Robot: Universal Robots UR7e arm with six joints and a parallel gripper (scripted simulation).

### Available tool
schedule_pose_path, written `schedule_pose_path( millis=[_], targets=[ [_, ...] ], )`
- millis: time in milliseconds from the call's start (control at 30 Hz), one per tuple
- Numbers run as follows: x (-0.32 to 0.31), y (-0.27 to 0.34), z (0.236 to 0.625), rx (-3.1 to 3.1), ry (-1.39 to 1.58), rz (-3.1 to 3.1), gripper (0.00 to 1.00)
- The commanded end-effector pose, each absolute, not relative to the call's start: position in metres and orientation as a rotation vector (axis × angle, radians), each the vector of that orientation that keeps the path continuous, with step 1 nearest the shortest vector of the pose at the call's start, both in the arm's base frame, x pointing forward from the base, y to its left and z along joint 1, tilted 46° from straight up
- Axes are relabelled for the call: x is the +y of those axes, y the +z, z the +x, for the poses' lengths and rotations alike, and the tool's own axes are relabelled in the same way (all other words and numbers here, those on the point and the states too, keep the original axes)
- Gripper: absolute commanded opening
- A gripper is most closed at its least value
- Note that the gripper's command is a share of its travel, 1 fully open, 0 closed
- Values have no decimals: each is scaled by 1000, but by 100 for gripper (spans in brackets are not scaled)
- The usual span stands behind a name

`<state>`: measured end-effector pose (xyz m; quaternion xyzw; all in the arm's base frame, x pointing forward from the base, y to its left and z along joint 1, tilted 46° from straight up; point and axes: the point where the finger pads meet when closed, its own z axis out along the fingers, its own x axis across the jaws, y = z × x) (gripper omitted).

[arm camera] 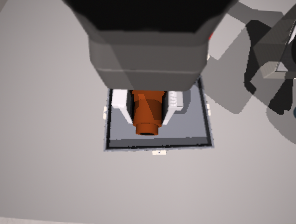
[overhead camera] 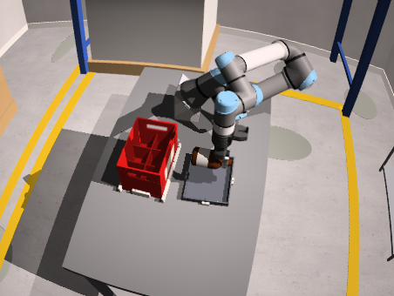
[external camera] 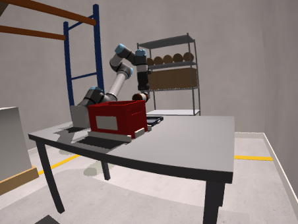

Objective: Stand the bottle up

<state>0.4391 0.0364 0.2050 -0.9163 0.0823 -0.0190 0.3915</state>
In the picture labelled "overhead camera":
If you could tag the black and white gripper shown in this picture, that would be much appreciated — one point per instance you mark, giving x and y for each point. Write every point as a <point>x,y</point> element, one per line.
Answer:
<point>222,138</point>

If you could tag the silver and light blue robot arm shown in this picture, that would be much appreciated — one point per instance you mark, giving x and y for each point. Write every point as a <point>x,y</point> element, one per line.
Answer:
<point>298,74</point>

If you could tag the red plastic crate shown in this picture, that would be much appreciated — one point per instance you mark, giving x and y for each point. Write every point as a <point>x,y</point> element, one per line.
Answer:
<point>140,142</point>

